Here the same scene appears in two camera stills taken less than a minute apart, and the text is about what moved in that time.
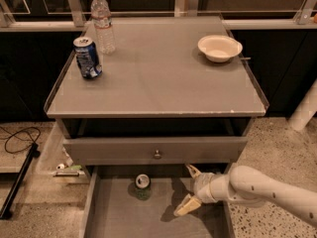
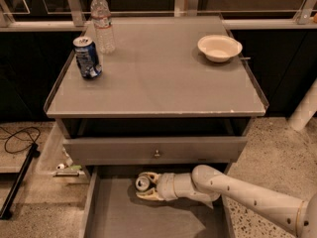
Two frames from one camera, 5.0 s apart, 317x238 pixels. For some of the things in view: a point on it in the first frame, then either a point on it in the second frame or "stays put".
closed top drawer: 157,151 stays put
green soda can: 143,187 stays put
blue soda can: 87,58 stays put
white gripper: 202,185 to 165,186
